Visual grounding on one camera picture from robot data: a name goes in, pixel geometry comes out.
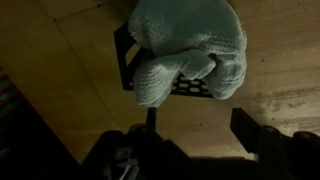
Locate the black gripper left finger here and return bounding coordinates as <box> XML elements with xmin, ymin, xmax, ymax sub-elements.
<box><xmin>129</xmin><ymin>106</ymin><xmax>161</xmax><ymax>145</ymax></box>

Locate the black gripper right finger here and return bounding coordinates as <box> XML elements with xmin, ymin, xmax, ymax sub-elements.
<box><xmin>229</xmin><ymin>107</ymin><xmax>291</xmax><ymax>158</ymax></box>

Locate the grey knitted towel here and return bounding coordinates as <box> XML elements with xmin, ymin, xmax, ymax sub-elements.
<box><xmin>127</xmin><ymin>0</ymin><xmax>249</xmax><ymax>108</ymax></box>

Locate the black mesh box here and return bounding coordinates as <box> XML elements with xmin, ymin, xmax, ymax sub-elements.
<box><xmin>113</xmin><ymin>20</ymin><xmax>217</xmax><ymax>100</ymax></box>

